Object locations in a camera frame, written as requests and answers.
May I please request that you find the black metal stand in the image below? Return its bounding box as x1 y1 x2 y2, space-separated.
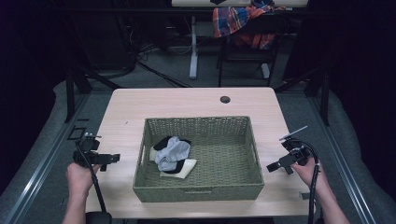
273 64 332 127
63 63 123 124

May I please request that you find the cream cloth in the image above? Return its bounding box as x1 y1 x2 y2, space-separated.
148 147 198 180

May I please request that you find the black chair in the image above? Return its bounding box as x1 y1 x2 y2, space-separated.
217 13 283 89

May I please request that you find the person's left hand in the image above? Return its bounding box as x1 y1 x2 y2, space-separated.
65 161 103 200

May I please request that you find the black cable base block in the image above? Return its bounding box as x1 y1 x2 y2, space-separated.
85 211 113 224

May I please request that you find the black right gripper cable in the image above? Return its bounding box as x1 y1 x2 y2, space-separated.
292 139 321 224

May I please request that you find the white desk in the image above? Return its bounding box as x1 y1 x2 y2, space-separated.
171 0 309 80

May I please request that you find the plaid shirt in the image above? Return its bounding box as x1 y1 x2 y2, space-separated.
212 0 286 49

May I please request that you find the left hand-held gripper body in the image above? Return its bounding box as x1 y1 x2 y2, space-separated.
73 132 108 171

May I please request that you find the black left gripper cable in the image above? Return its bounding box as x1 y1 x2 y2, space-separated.
74 141 108 214

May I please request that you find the black cloth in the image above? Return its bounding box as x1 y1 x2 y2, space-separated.
152 135 192 175

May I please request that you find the small black square frame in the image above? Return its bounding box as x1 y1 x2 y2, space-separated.
67 125 87 141

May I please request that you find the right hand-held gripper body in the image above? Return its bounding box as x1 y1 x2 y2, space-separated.
278 125 313 166

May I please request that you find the grey cloth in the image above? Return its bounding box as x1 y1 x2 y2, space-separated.
154 135 191 173

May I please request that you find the aluminium floor rail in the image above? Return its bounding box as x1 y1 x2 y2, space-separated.
306 92 378 224
2 92 92 224

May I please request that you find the green woven basket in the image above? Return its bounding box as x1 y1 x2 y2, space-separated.
133 116 265 203

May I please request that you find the person's right hand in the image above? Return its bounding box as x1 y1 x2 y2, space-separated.
290 156 329 194

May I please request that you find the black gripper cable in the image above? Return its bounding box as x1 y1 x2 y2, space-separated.
74 141 108 214
292 139 321 224

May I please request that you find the black floor cable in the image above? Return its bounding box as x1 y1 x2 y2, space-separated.
134 59 191 89

